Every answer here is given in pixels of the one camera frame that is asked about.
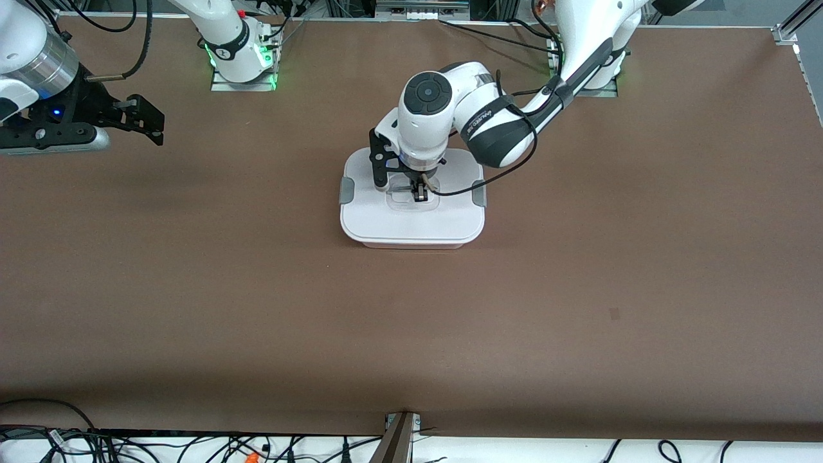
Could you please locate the aluminium table edge rail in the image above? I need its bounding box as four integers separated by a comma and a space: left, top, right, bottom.
793, 42, 823, 127

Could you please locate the aluminium camera post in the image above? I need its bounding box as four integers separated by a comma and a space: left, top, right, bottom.
368, 412, 422, 463

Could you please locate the white box lid with handle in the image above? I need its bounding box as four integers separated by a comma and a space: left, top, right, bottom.
339, 147, 487, 244

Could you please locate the tangled black cable bundle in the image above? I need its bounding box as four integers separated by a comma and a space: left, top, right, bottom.
0, 427, 386, 463

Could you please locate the long black table cable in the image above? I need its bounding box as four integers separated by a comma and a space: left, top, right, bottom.
439, 19, 557, 52

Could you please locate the aluminium frame corner profile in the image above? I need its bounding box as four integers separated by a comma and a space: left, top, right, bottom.
773, 0, 823, 46

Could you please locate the short curved black cable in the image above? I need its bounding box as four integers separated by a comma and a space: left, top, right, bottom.
508, 18, 561, 41

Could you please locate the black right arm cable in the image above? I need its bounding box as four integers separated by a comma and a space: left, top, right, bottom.
39, 0, 154, 83

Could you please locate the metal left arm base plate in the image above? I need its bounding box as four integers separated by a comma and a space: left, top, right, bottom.
550, 33, 619, 98

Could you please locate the black looped floor cable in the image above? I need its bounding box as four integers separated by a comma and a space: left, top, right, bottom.
0, 398, 98, 433

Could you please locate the translucent pink plastic box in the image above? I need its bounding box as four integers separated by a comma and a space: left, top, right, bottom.
350, 237, 476, 251

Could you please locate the grey metal device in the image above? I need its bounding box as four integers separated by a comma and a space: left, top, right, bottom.
375, 0, 471, 21

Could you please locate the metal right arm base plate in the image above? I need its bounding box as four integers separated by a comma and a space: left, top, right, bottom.
211, 59, 278, 92

